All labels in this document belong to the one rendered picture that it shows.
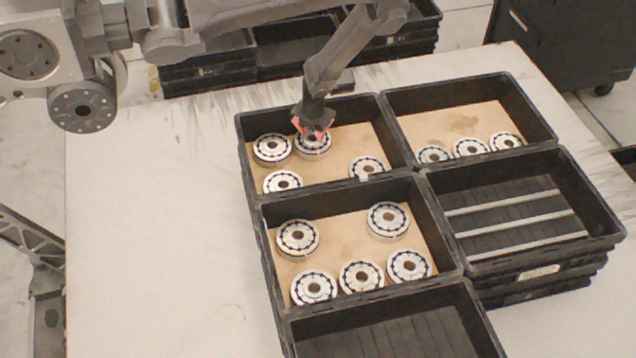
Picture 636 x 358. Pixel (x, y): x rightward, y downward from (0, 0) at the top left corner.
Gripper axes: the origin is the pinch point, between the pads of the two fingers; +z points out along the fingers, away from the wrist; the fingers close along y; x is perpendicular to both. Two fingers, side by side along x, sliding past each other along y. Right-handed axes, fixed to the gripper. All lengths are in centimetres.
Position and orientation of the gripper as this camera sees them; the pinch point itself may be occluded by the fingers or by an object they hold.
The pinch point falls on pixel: (312, 136)
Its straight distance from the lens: 155.6
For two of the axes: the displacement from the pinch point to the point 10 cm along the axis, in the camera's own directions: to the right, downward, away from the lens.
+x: -5.0, 6.5, -5.7
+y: -8.6, -3.9, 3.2
